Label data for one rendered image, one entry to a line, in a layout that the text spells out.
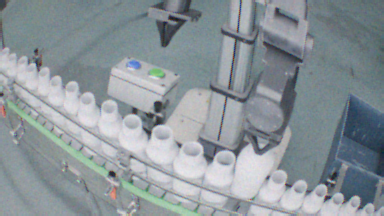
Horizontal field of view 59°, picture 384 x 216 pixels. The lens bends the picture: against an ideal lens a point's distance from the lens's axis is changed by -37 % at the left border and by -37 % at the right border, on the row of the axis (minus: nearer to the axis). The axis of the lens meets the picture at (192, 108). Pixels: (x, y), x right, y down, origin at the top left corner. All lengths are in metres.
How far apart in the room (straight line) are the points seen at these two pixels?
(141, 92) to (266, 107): 0.49
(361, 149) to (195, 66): 1.46
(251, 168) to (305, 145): 1.67
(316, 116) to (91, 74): 1.33
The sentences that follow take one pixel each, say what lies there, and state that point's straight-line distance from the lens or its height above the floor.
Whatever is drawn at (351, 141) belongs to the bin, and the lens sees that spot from 1.60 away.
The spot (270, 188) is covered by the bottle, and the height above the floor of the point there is 1.15.
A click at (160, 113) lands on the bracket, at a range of 1.03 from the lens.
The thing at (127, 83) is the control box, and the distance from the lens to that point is 1.07.
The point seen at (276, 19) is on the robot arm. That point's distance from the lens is 0.61.
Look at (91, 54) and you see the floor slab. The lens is 2.81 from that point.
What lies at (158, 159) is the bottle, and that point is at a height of 1.12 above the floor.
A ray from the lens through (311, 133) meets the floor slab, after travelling 2.54.
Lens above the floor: 1.87
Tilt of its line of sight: 48 degrees down
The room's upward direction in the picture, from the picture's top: 7 degrees clockwise
